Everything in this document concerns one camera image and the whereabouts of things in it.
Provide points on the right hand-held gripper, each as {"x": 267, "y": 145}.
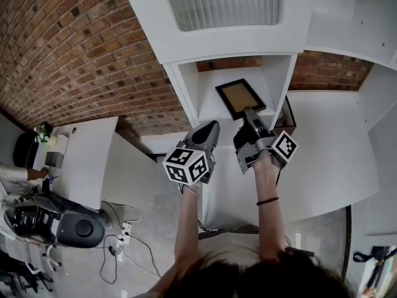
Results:
{"x": 252, "y": 141}

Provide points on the white desk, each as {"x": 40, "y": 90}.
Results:
{"x": 83, "y": 160}

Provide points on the grey square box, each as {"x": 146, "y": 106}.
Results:
{"x": 54, "y": 160}

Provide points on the white power strip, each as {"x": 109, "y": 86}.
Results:
{"x": 124, "y": 233}

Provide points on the black chair base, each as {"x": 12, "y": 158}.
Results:
{"x": 21, "y": 281}

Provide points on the black wrist band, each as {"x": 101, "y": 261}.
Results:
{"x": 267, "y": 201}

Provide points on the person's right forearm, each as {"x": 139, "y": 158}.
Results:
{"x": 268, "y": 228}

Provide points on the person's left forearm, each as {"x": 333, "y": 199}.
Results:
{"x": 186, "y": 228}

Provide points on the black picture frame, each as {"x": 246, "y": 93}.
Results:
{"x": 239, "y": 96}

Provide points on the person's beige shirt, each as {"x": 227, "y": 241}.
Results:
{"x": 229, "y": 244}

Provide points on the ribbed glass cabinet panel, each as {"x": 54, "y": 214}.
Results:
{"x": 221, "y": 3}

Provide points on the white shelf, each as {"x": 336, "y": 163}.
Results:
{"x": 325, "y": 141}

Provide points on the black chair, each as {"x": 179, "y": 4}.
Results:
{"x": 24, "y": 151}

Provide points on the black power adapter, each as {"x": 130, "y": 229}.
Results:
{"x": 112, "y": 250}

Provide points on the white chair base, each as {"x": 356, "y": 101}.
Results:
{"x": 46, "y": 259}

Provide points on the small green plant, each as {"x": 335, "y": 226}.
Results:
{"x": 42, "y": 133}

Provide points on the dark grey round-disc device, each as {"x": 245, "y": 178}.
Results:
{"x": 79, "y": 228}

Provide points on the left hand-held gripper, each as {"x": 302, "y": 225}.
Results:
{"x": 198, "y": 138}

